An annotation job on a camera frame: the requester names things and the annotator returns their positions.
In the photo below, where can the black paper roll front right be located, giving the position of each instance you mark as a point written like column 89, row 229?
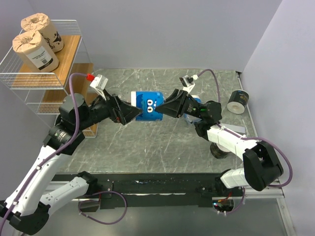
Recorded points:
column 217, row 152

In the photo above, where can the black paper roll far right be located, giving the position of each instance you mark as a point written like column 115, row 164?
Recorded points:
column 238, row 101

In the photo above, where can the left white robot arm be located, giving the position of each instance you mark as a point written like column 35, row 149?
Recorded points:
column 28, row 208

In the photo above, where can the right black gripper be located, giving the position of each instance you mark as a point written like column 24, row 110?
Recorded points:
column 175, row 105

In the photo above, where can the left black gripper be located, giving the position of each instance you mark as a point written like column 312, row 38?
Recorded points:
column 120, row 110

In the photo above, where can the brown roll with label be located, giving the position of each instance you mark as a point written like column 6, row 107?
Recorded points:
column 35, row 52

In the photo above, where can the brown roll with cartoon print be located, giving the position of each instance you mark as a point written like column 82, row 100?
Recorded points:
column 42, row 23

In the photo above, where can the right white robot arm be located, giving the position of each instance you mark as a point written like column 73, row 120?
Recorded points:
column 261, row 165

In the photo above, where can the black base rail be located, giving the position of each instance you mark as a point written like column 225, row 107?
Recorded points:
column 161, row 190

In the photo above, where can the black paper roll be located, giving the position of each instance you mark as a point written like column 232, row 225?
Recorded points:
column 238, row 101
column 217, row 152

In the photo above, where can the white wire wooden shelf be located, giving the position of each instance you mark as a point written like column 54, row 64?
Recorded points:
column 43, row 93

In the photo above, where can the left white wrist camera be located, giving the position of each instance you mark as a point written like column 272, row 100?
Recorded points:
column 98, row 83

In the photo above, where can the grey flat box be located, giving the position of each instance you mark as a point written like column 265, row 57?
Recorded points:
column 235, row 128

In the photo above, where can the blue paper roll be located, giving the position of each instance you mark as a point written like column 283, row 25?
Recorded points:
column 147, row 101
column 191, row 119

